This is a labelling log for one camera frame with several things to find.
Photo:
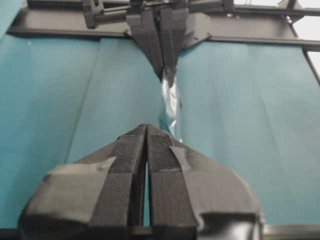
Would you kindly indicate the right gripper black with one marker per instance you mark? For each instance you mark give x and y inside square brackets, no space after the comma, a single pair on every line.
[139,15]

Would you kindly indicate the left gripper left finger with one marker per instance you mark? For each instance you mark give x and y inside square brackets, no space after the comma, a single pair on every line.
[99,197]

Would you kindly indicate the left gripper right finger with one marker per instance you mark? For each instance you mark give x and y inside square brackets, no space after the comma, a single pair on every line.
[193,197]

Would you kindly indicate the silver zip bag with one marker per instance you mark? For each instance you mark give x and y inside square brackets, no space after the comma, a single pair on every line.
[170,113]

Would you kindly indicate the black metal frame rail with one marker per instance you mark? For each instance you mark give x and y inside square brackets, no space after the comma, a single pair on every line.
[247,23]

